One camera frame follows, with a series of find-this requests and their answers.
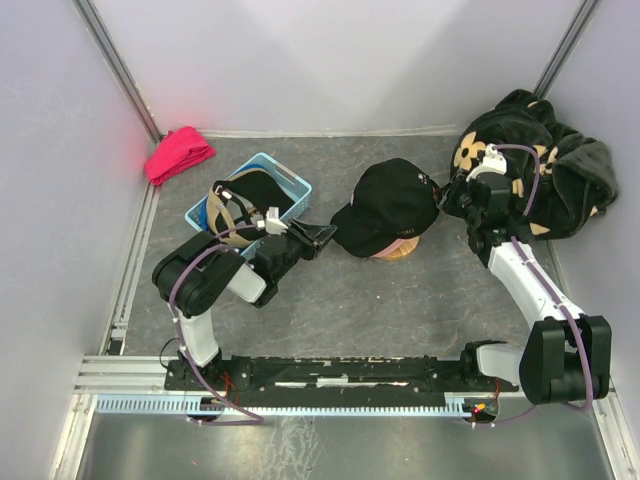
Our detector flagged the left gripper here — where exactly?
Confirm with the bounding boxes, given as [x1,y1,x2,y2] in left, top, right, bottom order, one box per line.
[273,217,338,282]

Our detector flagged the blue perforated plastic basket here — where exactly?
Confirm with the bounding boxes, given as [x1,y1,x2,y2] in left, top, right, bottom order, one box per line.
[185,153,312,259]

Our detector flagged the black NY cap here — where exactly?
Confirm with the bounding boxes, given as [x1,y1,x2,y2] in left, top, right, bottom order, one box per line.
[330,158,439,258]

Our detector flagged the black and tan hat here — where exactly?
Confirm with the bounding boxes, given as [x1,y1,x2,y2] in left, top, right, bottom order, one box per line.
[205,167,294,249]

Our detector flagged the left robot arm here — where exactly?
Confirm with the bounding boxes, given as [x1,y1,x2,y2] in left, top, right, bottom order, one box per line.
[152,219,338,390]

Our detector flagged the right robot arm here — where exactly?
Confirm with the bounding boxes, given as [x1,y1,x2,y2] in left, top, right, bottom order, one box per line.
[439,172,612,408]

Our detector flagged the wooden hat stand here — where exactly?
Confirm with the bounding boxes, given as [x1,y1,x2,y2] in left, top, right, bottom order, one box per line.
[383,237,420,260]

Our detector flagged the black floral plush blanket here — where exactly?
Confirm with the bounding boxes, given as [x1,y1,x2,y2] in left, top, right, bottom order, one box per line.
[450,89,619,240]

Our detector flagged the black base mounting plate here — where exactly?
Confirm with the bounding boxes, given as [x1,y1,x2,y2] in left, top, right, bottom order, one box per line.
[163,354,519,407]

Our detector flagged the magenta cloth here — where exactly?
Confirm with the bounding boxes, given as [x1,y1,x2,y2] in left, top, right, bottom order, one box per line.
[144,126,216,186]

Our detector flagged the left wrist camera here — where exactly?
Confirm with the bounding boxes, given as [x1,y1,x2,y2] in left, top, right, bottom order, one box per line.
[256,207,288,235]

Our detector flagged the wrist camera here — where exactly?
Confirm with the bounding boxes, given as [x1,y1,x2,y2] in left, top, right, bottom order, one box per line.
[256,207,288,235]
[466,144,507,183]

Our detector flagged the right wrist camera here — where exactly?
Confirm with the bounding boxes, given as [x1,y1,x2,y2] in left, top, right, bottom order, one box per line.
[466,144,507,183]

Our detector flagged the right corner aluminium post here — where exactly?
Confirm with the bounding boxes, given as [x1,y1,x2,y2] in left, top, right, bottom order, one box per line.
[533,0,601,98]

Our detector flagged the corner aluminium post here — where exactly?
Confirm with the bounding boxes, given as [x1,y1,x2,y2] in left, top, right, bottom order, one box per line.
[533,0,601,98]
[71,0,163,144]

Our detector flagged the aluminium rail frame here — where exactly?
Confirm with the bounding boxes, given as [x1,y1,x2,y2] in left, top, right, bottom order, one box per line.
[73,354,617,399]

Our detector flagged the left corner aluminium post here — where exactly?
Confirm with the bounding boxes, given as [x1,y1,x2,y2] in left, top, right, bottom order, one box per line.
[71,0,163,144]

